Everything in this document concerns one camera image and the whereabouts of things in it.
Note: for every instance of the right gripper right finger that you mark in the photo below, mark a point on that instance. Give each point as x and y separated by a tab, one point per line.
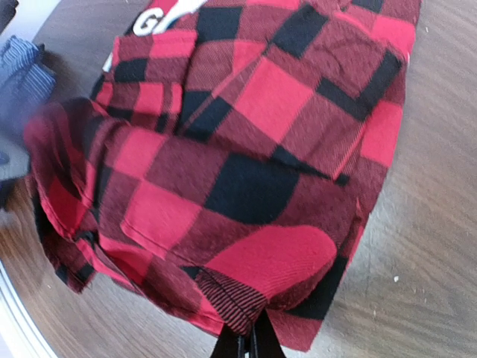
263	339

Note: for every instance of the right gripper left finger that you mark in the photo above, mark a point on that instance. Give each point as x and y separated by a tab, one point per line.
230	345

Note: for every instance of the red black plaid shirt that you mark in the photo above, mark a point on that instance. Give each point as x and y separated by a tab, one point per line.
228	159

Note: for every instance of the blue checked shirt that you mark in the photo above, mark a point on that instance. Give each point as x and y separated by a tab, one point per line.
26	85

